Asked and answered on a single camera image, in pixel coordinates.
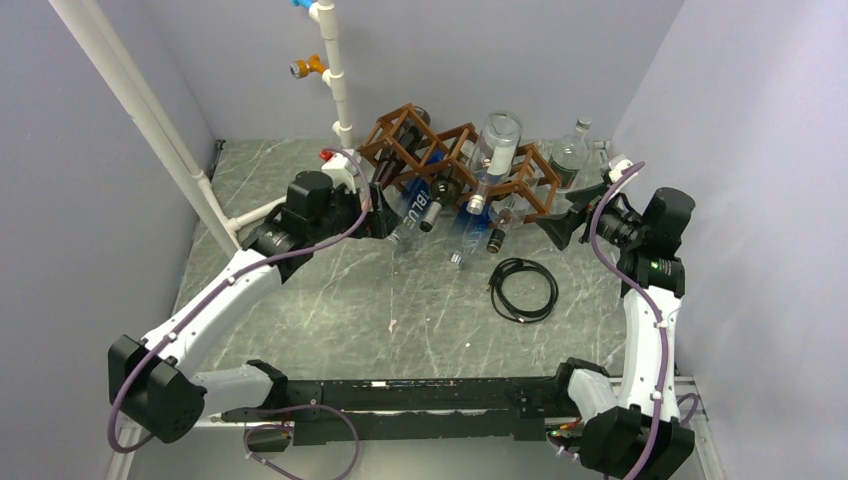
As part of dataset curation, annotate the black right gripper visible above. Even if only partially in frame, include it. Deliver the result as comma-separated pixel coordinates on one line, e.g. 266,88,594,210
535,181,647,250

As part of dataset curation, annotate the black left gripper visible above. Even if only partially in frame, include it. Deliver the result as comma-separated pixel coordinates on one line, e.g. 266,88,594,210
310,182,402,243

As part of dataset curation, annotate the round clear glass bottle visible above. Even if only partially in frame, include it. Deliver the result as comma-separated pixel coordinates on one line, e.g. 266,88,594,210
549,117,592,191

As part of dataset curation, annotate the clear white labelled bottle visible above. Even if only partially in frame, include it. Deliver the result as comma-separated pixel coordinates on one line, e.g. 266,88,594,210
466,110,523,215

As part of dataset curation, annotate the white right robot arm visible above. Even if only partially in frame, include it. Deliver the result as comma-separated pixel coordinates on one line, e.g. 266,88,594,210
535,184,696,479

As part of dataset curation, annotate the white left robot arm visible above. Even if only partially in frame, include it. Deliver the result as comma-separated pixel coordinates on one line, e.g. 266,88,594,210
107,170,399,453

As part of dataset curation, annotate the blue labelled clear bottle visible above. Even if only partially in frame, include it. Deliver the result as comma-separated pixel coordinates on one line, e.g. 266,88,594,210
386,172,436,253

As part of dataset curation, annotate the green wine bottle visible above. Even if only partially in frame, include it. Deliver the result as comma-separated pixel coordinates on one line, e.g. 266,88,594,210
419,174,463,232

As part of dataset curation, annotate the brown wooden wine rack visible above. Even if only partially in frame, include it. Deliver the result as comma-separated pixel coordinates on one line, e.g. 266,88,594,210
357,103,559,223

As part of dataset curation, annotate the dark red wine bottle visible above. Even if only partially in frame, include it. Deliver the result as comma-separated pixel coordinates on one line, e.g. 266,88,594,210
370,116,423,189

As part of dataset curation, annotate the orange pipe fitting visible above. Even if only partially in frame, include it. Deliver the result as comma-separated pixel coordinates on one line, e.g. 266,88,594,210
290,54,327,79

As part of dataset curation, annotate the blue pipe fitting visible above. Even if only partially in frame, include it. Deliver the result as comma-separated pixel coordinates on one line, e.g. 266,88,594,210
290,0,315,9

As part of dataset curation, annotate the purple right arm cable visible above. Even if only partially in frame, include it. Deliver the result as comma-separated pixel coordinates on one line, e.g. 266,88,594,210
548,161,701,480

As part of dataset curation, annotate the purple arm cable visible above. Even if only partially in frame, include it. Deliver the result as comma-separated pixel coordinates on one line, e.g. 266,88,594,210
107,148,376,480
548,161,701,480

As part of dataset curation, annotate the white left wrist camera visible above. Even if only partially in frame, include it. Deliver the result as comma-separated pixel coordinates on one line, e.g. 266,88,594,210
319,149,360,192

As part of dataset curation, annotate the coiled black cable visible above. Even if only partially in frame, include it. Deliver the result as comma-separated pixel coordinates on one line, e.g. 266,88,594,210
488,258,560,325

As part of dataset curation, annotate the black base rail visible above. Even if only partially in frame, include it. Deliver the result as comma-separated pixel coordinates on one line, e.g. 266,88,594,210
221,376,578,446

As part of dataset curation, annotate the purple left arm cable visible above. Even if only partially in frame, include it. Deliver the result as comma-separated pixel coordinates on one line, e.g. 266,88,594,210
107,148,376,480

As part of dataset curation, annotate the white pvc pipe frame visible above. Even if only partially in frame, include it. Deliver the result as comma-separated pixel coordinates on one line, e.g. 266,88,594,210
49,0,360,260

